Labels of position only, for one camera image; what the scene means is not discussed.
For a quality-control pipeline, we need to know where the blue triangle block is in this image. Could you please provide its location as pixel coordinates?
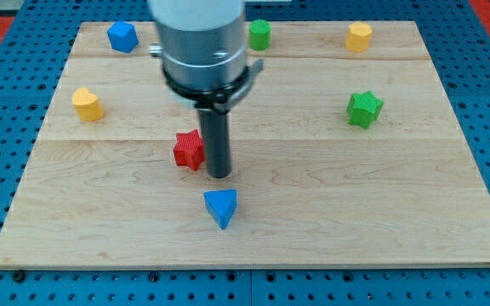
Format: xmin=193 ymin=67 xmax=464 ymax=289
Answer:
xmin=203 ymin=189 xmax=237 ymax=230

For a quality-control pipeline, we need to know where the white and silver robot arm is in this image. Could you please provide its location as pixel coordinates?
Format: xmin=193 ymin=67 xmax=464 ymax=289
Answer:
xmin=148 ymin=0 xmax=264 ymax=114

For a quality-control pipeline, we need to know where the wooden board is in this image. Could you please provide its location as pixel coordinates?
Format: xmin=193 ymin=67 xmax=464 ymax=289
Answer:
xmin=0 ymin=21 xmax=490 ymax=270

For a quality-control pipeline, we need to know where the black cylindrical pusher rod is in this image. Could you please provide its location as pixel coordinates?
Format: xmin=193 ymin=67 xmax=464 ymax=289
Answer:
xmin=197 ymin=110 xmax=231 ymax=179

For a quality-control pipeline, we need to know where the red star block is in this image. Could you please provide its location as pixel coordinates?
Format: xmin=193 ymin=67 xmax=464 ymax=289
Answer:
xmin=173 ymin=129 xmax=205 ymax=171

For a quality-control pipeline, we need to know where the green cylinder block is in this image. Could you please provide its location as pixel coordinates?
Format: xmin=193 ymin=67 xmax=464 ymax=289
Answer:
xmin=248 ymin=20 xmax=271 ymax=51

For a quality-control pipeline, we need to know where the green star block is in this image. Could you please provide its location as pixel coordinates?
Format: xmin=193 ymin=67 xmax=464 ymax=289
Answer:
xmin=346 ymin=91 xmax=385 ymax=129

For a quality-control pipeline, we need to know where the yellow hexagon block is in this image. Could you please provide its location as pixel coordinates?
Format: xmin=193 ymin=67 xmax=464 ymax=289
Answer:
xmin=345 ymin=21 xmax=373 ymax=53

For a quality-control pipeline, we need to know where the yellow heart block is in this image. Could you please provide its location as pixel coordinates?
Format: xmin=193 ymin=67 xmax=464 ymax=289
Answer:
xmin=71 ymin=88 xmax=105 ymax=122

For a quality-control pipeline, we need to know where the blue cube block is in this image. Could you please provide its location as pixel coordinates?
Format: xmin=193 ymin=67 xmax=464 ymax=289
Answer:
xmin=106 ymin=21 xmax=139 ymax=54

